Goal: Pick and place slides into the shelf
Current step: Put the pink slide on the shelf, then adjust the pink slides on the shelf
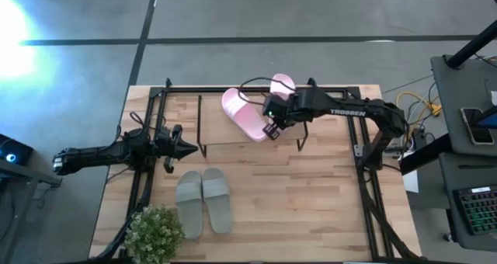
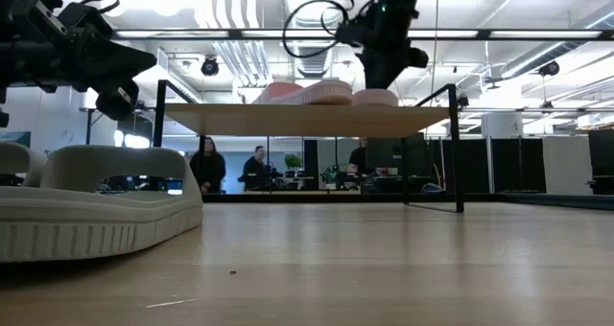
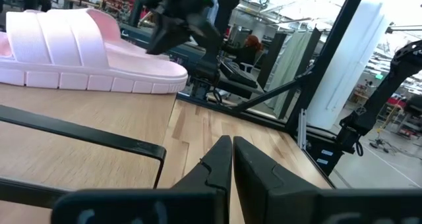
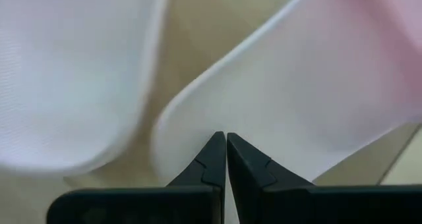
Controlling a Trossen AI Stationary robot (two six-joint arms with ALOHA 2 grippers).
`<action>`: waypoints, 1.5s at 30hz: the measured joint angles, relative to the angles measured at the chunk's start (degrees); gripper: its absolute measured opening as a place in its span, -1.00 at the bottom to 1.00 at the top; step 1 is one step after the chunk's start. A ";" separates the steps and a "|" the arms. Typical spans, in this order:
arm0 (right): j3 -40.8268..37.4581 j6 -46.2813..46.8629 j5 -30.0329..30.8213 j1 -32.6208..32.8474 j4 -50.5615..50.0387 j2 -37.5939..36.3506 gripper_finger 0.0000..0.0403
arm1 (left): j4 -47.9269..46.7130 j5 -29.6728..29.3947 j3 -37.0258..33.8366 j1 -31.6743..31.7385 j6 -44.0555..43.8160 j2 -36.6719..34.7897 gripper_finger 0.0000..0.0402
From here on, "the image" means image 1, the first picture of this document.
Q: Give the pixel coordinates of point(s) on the black smartphone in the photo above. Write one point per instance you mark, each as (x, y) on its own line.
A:
(477, 128)

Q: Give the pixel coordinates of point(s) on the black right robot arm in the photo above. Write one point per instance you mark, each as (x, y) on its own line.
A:
(349, 112)

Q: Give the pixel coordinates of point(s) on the wooden shelf with black legs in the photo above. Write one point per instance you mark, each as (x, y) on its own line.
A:
(217, 128)

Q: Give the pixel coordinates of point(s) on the grey stand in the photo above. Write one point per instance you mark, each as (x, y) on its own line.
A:
(23, 174)

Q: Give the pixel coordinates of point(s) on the backlit green keyboard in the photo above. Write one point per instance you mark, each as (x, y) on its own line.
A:
(479, 209)

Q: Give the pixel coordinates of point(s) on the black pole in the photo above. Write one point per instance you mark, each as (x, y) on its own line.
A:
(471, 46)

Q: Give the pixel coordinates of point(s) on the black metal table frame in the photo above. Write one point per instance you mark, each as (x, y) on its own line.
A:
(194, 89)

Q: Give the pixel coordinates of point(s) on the pink slide sandal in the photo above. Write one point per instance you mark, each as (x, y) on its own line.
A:
(242, 114)
(281, 86)

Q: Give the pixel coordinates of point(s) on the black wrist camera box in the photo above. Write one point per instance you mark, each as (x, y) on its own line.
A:
(275, 108)
(136, 139)

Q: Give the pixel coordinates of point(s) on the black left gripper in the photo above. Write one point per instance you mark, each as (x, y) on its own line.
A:
(166, 145)

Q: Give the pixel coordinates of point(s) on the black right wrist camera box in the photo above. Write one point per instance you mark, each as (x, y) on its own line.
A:
(275, 108)

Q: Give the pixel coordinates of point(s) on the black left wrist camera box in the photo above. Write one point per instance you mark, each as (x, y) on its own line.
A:
(136, 139)

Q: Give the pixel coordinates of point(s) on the green potted plant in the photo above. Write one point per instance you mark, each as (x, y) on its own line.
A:
(154, 235)

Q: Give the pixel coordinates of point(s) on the grey slide sandal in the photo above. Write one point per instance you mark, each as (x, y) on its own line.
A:
(189, 205)
(217, 202)

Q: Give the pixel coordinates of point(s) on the white box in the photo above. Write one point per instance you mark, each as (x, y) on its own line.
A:
(411, 182)

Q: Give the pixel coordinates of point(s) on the grey keyboard desk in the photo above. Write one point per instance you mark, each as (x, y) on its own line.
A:
(446, 217)

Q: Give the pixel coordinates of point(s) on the grey side desk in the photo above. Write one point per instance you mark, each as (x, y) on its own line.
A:
(454, 101)

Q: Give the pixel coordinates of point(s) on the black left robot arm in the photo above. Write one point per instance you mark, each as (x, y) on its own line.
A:
(89, 157)

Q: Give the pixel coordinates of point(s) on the black device with blue light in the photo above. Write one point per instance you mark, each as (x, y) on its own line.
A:
(13, 149)

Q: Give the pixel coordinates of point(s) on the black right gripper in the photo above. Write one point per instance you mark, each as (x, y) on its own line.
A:
(289, 112)

